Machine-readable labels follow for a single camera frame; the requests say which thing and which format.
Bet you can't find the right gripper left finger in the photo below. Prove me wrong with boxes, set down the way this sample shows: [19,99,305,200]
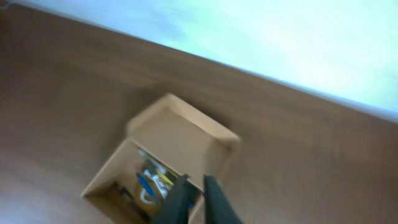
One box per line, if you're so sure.
[152,174,189,224]

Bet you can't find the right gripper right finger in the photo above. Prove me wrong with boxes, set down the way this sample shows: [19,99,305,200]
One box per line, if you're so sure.
[203,175,243,224]

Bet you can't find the yellow clear tape roll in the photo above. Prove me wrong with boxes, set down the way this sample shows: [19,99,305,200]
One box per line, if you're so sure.
[134,180,164,217]

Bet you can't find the blue ballpoint pen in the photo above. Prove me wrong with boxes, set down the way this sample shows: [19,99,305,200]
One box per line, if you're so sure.
[136,172,160,207]

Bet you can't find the brown cardboard box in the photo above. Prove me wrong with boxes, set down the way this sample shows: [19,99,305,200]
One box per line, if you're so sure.
[82,94,241,223]

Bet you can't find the yellow highlighter marker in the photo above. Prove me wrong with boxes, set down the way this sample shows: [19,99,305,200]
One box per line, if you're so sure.
[157,170,176,185]

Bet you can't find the black whiteboard marker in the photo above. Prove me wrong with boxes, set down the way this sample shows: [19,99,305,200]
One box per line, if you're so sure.
[138,149,173,198]

